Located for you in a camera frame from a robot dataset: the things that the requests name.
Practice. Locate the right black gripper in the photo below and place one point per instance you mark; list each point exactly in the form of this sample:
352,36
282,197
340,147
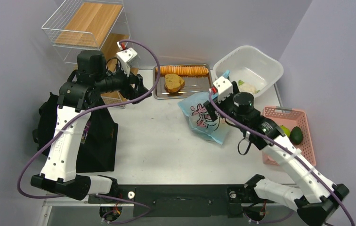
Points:
212,109

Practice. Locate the brown bread slice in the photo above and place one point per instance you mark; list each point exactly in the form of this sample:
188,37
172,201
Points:
173,83

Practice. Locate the blue printed plastic bag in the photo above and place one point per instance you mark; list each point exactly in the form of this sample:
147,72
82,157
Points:
199,121

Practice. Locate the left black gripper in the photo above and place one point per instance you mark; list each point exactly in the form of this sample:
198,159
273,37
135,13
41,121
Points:
130,92

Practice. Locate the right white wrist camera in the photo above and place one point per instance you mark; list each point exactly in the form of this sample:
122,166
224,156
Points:
224,88

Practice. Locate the white cauliflower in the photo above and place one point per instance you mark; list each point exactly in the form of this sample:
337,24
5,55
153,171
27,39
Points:
246,87

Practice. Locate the white wire wooden shelf rack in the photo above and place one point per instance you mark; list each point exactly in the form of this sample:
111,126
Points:
87,25

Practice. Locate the white plastic basin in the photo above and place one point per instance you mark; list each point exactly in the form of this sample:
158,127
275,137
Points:
251,66

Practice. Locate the black fabric tote bag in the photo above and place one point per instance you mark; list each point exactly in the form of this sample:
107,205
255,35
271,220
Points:
98,152

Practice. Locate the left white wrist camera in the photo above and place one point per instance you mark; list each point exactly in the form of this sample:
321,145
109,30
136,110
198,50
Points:
128,58

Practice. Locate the purple snack packet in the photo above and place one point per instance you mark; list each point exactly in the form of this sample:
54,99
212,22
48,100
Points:
85,132

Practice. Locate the pink plastic basket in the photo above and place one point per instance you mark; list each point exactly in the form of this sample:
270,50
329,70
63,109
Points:
295,125

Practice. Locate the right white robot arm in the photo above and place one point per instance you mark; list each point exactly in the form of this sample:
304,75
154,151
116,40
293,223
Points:
316,197

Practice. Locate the steel tray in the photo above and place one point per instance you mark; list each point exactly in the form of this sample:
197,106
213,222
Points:
193,83

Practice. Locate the green lime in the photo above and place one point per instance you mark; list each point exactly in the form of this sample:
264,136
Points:
286,130

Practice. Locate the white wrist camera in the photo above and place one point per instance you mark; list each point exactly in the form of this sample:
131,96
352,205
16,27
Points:
224,88
128,58

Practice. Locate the row of orange crackers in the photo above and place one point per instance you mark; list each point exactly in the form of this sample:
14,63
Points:
185,70

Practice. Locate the dark green avocado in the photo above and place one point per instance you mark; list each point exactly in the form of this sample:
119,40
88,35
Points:
296,136

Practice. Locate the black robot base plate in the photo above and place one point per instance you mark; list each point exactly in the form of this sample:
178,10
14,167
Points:
190,200

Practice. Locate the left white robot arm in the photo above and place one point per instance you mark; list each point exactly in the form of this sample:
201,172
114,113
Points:
80,97

